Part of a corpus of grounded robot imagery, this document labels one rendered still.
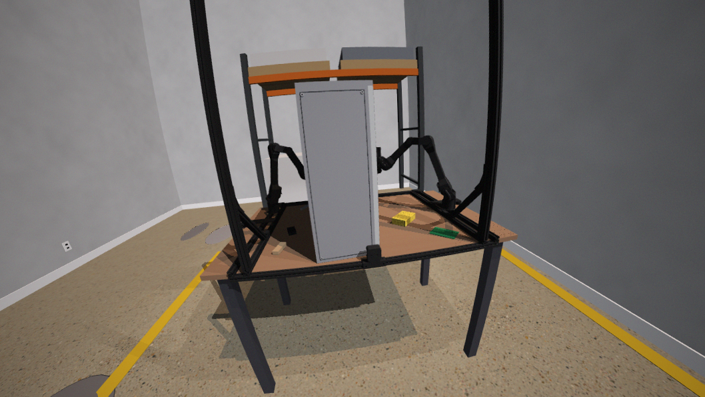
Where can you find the yellow sponge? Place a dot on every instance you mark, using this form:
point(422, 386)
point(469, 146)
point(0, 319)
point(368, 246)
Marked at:
point(403, 218)

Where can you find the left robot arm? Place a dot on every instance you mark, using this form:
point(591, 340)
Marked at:
point(274, 189)

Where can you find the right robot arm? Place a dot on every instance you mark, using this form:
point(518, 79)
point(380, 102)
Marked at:
point(444, 186)

